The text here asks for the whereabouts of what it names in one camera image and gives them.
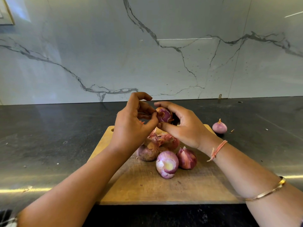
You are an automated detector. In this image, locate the person's right hand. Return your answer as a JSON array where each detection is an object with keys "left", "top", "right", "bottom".
[{"left": 154, "top": 101, "right": 222, "bottom": 150}]

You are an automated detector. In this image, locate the person's left hand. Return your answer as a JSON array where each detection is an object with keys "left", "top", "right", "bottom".
[{"left": 111, "top": 91, "right": 159, "bottom": 153}]

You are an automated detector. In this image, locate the small red onion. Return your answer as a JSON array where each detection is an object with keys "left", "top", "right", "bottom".
[{"left": 212, "top": 119, "right": 228, "bottom": 135}]

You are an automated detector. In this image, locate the brownish red onion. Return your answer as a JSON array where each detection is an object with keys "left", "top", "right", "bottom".
[{"left": 137, "top": 141, "right": 160, "bottom": 162}]

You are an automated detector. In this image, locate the pile of onion peels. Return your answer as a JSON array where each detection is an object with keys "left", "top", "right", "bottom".
[{"left": 146, "top": 129, "right": 180, "bottom": 150}]

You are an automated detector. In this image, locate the red onion with pale patch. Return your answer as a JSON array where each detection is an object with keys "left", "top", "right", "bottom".
[{"left": 156, "top": 150, "right": 180, "bottom": 180}]

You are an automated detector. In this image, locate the person's right forearm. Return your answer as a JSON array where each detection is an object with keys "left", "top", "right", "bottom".
[{"left": 208, "top": 139, "right": 303, "bottom": 227}]

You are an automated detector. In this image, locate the person's left forearm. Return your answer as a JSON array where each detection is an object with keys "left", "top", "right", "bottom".
[{"left": 17, "top": 144, "right": 129, "bottom": 227}]

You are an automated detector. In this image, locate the wooden cutting board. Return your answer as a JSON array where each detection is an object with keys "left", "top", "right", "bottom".
[{"left": 87, "top": 124, "right": 244, "bottom": 205}]

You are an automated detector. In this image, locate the gold bangle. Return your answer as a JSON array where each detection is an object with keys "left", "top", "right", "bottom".
[{"left": 244, "top": 176, "right": 287, "bottom": 202}]

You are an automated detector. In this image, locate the black white plaid sleeve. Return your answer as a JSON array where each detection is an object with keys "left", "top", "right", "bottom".
[{"left": 0, "top": 210, "right": 18, "bottom": 227}]

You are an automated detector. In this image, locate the orange thread bracelet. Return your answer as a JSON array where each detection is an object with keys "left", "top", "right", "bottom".
[{"left": 207, "top": 140, "right": 228, "bottom": 163}]

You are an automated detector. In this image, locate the white wall switch plate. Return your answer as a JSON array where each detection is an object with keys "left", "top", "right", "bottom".
[{"left": 0, "top": 0, "right": 15, "bottom": 25}]

